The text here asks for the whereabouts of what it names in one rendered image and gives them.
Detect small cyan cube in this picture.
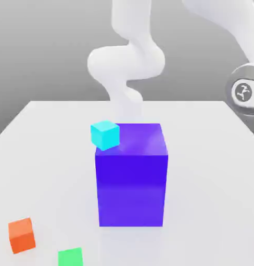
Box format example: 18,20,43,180
90,119,121,152

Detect small orange cube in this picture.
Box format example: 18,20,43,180
8,217,36,255

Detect small green cube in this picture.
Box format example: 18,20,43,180
57,247,84,266

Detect large purple box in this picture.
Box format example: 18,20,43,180
95,123,169,228

